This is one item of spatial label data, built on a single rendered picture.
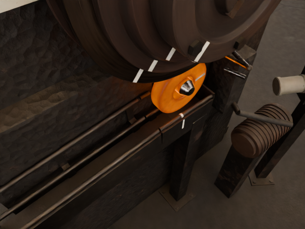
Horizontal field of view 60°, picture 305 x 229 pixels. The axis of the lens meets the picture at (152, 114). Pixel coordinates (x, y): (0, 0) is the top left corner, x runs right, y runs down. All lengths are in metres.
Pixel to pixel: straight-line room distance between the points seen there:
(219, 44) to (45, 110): 0.35
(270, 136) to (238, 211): 0.52
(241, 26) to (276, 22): 2.08
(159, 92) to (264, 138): 0.49
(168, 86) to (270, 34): 1.87
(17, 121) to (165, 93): 0.31
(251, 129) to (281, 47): 1.41
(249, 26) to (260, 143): 0.55
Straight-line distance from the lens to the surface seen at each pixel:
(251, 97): 1.82
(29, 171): 0.66
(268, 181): 1.51
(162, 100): 0.61
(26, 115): 0.57
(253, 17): 0.51
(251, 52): 0.81
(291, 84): 0.93
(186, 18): 0.35
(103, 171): 0.66
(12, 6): 0.48
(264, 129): 0.99
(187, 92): 0.62
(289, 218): 1.48
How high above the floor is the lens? 1.28
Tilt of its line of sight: 52 degrees down
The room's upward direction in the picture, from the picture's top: straight up
